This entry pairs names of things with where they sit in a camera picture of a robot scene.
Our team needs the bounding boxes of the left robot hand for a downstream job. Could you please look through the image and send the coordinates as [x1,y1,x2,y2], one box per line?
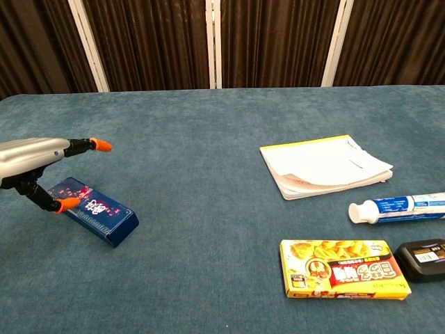
[0,137,113,214]

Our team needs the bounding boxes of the black curtain partition panel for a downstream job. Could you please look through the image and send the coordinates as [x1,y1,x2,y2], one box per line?
[0,0,111,100]
[323,0,445,88]
[211,0,352,89]
[69,0,215,93]

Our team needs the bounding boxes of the blue felt table mat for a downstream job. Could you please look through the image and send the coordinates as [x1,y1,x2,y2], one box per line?
[0,85,445,334]

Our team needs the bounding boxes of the white notepad yellow binding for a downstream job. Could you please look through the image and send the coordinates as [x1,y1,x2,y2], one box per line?
[259,134,394,201]

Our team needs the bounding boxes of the yellow curry box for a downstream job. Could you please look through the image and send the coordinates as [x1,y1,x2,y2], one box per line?
[280,239,412,301]

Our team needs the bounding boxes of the white blue toothpaste tube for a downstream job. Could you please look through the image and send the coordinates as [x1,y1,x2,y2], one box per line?
[348,192,445,225]

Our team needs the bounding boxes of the black container red cap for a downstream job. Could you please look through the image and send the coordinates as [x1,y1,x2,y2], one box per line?
[394,238,445,283]

